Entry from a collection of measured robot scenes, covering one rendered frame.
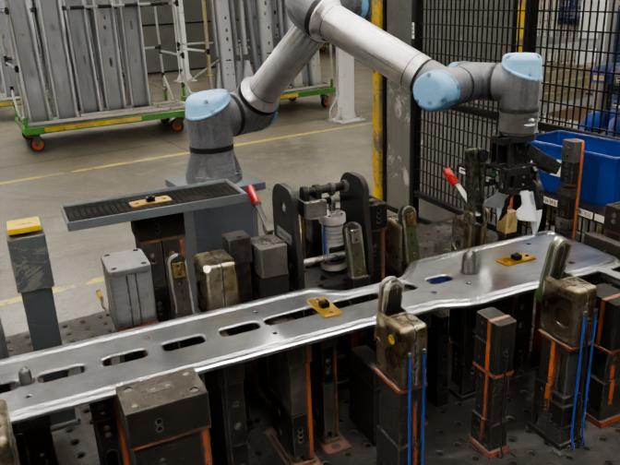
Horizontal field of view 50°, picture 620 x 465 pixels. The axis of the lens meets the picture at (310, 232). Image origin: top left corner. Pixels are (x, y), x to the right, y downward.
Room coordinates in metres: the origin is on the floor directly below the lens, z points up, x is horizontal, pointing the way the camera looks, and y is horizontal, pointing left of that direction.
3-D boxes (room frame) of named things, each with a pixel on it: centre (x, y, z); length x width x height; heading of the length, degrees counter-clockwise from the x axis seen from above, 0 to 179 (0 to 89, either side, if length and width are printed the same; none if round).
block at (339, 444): (1.15, -0.02, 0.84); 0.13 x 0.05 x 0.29; 24
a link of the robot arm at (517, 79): (1.32, -0.42, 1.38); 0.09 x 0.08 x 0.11; 49
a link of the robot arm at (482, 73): (1.37, -0.34, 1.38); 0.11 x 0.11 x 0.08; 49
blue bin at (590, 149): (1.72, -0.74, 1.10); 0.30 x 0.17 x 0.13; 30
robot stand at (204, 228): (1.72, 0.25, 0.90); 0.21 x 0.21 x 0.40; 31
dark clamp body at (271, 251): (1.30, 0.09, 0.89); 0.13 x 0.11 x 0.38; 24
